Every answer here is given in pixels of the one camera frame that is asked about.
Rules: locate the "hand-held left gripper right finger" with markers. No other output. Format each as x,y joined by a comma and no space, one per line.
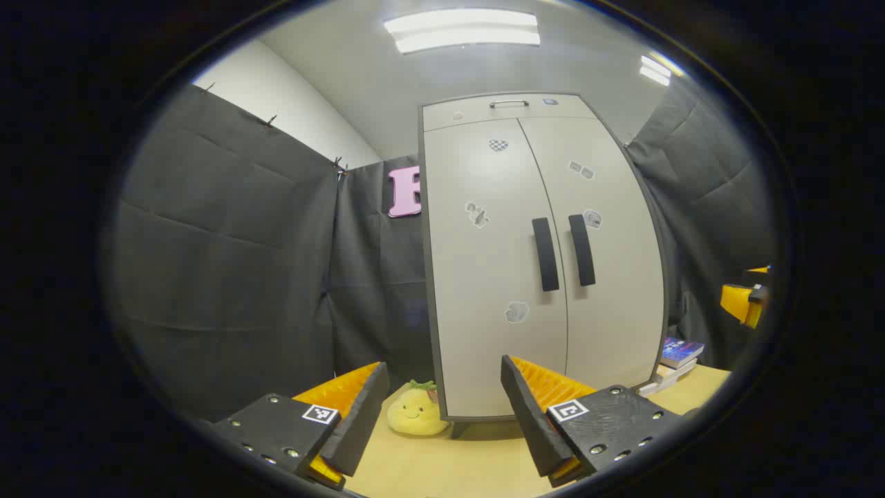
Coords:
529,422

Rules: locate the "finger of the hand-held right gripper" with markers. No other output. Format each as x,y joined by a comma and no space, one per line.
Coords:
740,304
759,277

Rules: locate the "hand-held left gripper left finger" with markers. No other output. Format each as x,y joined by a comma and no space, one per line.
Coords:
363,422

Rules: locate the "grey shoe cabinet door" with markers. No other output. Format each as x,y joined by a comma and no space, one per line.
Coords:
622,290
477,277

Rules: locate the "grey double-door shoe cabinet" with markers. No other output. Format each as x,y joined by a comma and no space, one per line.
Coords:
470,111

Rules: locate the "yellow smiling plush toy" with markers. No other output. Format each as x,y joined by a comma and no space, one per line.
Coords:
415,415

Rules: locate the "blue book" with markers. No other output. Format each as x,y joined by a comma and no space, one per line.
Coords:
681,351

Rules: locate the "stack of white books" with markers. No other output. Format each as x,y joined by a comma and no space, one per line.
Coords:
674,375

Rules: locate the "black backdrop cloth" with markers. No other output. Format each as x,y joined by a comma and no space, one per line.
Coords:
228,277

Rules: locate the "small ceiling light panel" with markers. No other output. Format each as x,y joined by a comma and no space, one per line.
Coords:
655,70

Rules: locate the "large ceiling light panel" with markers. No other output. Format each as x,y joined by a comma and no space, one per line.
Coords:
463,31

